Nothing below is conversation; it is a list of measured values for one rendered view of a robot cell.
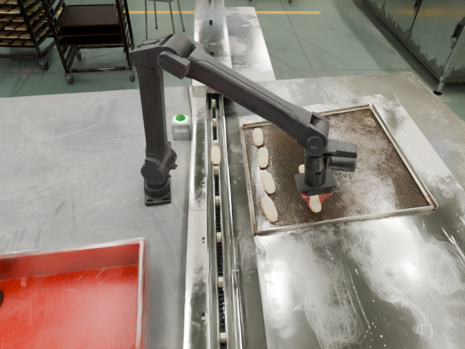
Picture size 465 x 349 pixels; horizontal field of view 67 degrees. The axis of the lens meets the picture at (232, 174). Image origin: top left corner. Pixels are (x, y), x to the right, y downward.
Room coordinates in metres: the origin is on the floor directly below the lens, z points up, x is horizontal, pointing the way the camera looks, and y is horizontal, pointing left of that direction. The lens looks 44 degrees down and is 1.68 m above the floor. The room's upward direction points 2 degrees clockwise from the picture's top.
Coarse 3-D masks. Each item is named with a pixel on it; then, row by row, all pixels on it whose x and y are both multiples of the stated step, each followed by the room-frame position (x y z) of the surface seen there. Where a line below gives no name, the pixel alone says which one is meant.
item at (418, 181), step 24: (264, 120) 1.09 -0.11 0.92; (264, 144) 0.97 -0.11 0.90; (360, 144) 0.91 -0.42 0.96; (288, 168) 0.83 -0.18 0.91; (384, 168) 0.79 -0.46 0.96; (408, 168) 0.78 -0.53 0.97; (360, 192) 0.71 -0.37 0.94; (384, 192) 0.70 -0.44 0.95; (360, 216) 0.62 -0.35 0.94; (384, 216) 0.61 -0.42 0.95
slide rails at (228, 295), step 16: (208, 96) 1.35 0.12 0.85; (208, 112) 1.23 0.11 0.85; (208, 128) 1.12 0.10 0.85; (208, 144) 1.02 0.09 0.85; (208, 160) 0.93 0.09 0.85; (208, 176) 0.85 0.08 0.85; (224, 176) 0.85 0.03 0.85; (208, 192) 0.77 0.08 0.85; (224, 192) 0.78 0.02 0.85; (208, 208) 0.70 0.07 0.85; (224, 208) 0.71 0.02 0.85; (208, 224) 0.64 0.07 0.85; (224, 224) 0.64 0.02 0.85; (208, 240) 0.58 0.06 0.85; (224, 240) 0.59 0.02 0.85; (224, 256) 0.53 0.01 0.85; (224, 272) 0.48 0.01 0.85; (224, 288) 0.44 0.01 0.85
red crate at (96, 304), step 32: (0, 288) 0.43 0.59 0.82; (32, 288) 0.44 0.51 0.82; (64, 288) 0.44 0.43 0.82; (96, 288) 0.44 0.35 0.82; (128, 288) 0.44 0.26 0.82; (0, 320) 0.35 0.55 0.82; (32, 320) 0.35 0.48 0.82; (64, 320) 0.36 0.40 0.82; (96, 320) 0.36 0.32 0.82; (128, 320) 0.36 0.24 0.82
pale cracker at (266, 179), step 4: (264, 172) 0.81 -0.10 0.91; (268, 172) 0.81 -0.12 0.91; (260, 176) 0.80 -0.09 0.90; (264, 176) 0.80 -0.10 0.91; (268, 176) 0.79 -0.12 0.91; (264, 180) 0.78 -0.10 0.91; (268, 180) 0.78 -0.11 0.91; (272, 180) 0.78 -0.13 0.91; (264, 184) 0.76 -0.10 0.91; (268, 184) 0.76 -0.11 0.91; (272, 184) 0.76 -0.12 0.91; (264, 188) 0.75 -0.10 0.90; (268, 188) 0.74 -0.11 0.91; (272, 188) 0.74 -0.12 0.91; (268, 192) 0.73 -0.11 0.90; (272, 192) 0.73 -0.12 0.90
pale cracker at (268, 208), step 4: (264, 200) 0.70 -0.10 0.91; (268, 200) 0.69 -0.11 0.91; (264, 204) 0.68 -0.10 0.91; (268, 204) 0.68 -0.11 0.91; (272, 204) 0.68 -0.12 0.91; (264, 208) 0.66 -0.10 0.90; (268, 208) 0.66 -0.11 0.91; (272, 208) 0.66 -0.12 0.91; (264, 212) 0.65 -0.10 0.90; (268, 212) 0.65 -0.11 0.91; (272, 212) 0.65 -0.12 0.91; (276, 212) 0.65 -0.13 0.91; (268, 216) 0.64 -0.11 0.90; (272, 216) 0.63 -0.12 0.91; (276, 216) 0.63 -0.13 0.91; (272, 220) 0.62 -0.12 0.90
